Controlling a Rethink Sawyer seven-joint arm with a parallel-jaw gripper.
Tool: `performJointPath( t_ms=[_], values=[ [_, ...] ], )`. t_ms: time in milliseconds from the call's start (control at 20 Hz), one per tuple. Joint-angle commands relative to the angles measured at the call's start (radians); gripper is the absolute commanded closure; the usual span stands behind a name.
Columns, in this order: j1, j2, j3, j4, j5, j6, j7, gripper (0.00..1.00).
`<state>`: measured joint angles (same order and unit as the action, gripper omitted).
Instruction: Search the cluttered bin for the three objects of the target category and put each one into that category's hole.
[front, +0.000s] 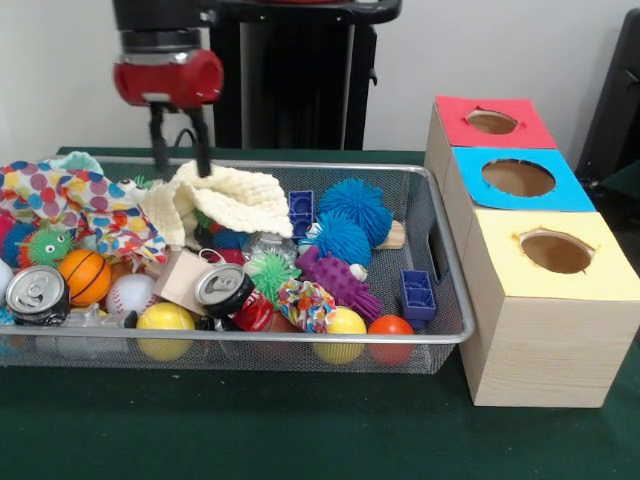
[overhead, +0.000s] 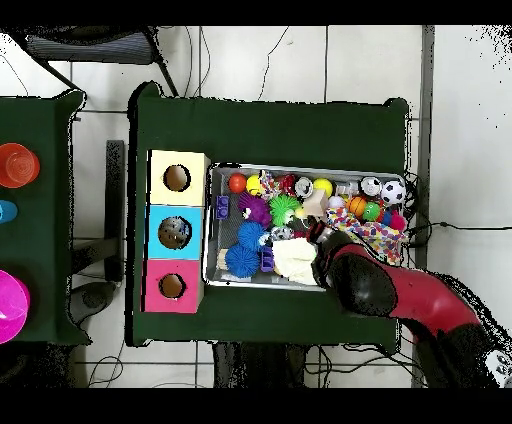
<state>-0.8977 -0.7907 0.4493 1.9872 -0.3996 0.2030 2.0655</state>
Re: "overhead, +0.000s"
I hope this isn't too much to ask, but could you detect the dark office chair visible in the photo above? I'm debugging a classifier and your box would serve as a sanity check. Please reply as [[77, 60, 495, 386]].
[[23, 25, 179, 97]]

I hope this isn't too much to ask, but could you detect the dark green table cloth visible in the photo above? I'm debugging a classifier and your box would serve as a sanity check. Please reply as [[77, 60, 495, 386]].
[[126, 81, 410, 353]]

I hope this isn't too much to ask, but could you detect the cream knitted cloth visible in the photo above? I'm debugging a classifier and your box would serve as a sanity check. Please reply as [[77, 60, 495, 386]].
[[271, 237, 321, 286]]

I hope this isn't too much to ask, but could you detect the orange ribbed plastic cup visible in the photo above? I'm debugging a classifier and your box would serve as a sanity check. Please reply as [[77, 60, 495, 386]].
[[0, 142, 41, 190]]

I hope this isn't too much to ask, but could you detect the silver topped drink can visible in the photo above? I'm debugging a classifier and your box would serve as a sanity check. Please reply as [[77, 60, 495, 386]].
[[294, 176, 315, 199]]

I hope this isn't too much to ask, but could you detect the orange ball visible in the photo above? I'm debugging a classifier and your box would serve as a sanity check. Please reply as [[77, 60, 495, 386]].
[[227, 173, 248, 195]]

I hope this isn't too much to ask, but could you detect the plain wooden block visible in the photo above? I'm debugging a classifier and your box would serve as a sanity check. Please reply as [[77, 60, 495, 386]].
[[302, 188, 330, 217]]

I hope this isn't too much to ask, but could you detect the green side table cloth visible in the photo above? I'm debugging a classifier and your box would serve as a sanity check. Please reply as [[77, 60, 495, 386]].
[[0, 89, 91, 347]]

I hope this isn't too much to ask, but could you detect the purple spiky rubber ball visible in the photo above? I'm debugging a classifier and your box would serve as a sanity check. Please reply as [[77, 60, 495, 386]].
[[238, 191, 273, 227]]

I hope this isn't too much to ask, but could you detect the small orange basketball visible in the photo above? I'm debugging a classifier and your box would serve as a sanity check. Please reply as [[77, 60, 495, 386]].
[[346, 195, 368, 218]]

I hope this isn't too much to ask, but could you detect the small soccer ball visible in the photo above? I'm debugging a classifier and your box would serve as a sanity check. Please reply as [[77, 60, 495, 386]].
[[380, 180, 407, 206]]

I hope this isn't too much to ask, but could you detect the long polka dot cloth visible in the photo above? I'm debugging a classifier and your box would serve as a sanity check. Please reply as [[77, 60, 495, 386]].
[[258, 169, 410, 266]]

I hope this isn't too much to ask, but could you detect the blue plastic cup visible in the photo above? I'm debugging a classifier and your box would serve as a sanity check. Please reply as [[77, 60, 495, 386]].
[[0, 199, 19, 224]]

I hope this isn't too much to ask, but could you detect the magenta plastic bowl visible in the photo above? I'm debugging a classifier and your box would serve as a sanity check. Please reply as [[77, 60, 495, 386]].
[[0, 269, 31, 345]]

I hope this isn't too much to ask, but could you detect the wooden box with three holes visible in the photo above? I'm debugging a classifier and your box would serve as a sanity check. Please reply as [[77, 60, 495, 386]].
[[140, 149, 212, 314]]

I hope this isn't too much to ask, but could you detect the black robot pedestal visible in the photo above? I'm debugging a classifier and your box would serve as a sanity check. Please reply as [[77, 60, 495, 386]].
[[211, 341, 311, 388]]

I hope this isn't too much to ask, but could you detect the black power cable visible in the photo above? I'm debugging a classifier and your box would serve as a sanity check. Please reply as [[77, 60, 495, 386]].
[[403, 220, 512, 241]]

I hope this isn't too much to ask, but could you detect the shallow mesh bin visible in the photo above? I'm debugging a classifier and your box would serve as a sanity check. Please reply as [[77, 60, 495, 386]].
[[203, 162, 406, 296]]

